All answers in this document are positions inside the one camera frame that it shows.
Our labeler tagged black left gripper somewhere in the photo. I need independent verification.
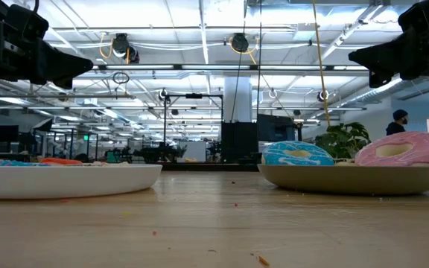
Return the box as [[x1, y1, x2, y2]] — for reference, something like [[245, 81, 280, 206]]
[[0, 18, 95, 90]]

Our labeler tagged small red donut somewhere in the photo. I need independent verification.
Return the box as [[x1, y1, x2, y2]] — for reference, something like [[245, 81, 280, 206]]
[[39, 157, 84, 167]]

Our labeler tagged large pink donut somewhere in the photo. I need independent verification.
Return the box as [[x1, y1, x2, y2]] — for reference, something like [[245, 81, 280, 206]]
[[354, 130, 429, 168]]

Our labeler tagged small blue donut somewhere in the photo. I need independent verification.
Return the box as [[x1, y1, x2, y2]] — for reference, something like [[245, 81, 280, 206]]
[[0, 159, 50, 168]]

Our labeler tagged small white pink donut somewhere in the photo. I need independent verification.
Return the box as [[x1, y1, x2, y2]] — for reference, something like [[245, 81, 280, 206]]
[[83, 160, 130, 167]]

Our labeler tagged large blue donut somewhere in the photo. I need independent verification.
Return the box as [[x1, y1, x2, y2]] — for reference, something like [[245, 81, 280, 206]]
[[261, 140, 336, 167]]

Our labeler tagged person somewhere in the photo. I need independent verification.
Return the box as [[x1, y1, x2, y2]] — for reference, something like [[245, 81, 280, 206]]
[[385, 109, 410, 137]]

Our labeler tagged black monitor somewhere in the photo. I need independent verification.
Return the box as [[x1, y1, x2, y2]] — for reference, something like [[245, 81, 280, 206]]
[[257, 113, 298, 143], [0, 124, 19, 144]]

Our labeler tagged green leafy plant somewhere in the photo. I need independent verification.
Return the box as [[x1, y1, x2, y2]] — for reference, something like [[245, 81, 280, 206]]
[[313, 121, 372, 162]]

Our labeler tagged white round plate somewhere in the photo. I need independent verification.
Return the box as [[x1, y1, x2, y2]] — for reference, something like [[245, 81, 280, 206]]
[[0, 162, 163, 200]]

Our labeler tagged grey round plate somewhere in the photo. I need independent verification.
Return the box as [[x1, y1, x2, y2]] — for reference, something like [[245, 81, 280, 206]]
[[257, 163, 429, 197]]

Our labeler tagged black computer tower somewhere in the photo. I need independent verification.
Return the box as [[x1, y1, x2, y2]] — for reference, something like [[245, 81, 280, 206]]
[[220, 121, 259, 165]]

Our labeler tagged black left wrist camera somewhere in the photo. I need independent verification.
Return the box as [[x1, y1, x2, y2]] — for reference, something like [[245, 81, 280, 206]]
[[5, 3, 50, 40]]

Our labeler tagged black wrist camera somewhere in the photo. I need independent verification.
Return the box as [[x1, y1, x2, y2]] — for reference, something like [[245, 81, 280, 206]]
[[398, 0, 429, 33], [5, 3, 50, 40]]

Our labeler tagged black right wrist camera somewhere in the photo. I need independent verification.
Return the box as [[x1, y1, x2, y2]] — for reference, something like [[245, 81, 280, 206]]
[[398, 0, 429, 33]]

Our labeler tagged yellow hanging cable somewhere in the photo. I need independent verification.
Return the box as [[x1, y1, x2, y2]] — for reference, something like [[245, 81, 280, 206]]
[[311, 0, 332, 128]]

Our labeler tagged black ceiling cable reel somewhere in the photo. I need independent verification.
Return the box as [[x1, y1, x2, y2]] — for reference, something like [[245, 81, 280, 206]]
[[111, 32, 141, 65], [230, 32, 251, 54]]

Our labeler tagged black background rig frame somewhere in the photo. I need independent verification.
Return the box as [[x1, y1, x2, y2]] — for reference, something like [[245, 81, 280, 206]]
[[162, 92, 224, 159]]

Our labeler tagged black aluminium table frame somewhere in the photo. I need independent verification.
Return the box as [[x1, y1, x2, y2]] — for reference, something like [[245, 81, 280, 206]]
[[160, 162, 261, 173]]

